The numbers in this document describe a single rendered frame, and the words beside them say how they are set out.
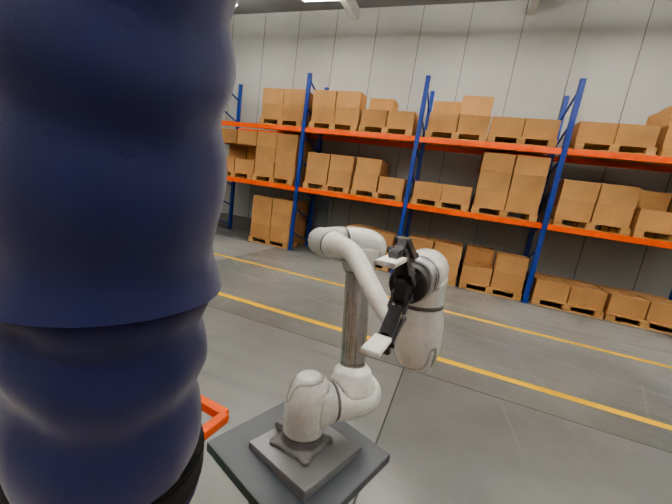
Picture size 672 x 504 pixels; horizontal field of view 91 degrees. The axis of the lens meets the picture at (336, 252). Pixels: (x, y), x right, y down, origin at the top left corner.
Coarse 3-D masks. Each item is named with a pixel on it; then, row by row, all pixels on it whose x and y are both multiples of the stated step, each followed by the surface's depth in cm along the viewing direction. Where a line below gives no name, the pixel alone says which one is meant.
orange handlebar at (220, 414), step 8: (208, 400) 73; (208, 408) 71; (216, 408) 71; (224, 408) 71; (216, 416) 68; (224, 416) 69; (208, 424) 66; (216, 424) 67; (224, 424) 69; (208, 432) 65
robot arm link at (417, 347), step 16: (336, 240) 110; (336, 256) 111; (352, 256) 101; (368, 272) 96; (368, 288) 94; (384, 304) 89; (416, 320) 73; (432, 320) 73; (400, 336) 76; (416, 336) 74; (432, 336) 73; (400, 352) 77; (416, 352) 74; (432, 352) 75; (416, 368) 76
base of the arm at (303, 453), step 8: (280, 424) 130; (272, 440) 123; (280, 440) 123; (288, 440) 119; (320, 440) 122; (328, 440) 126; (280, 448) 121; (288, 448) 119; (296, 448) 118; (304, 448) 118; (312, 448) 119; (320, 448) 122; (296, 456) 117; (304, 456) 116; (312, 456) 118; (304, 464) 114
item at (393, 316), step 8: (392, 296) 60; (408, 296) 59; (408, 304) 59; (392, 312) 58; (400, 312) 57; (384, 320) 57; (392, 320) 57; (384, 328) 56; (392, 328) 56; (392, 336) 55; (392, 344) 54
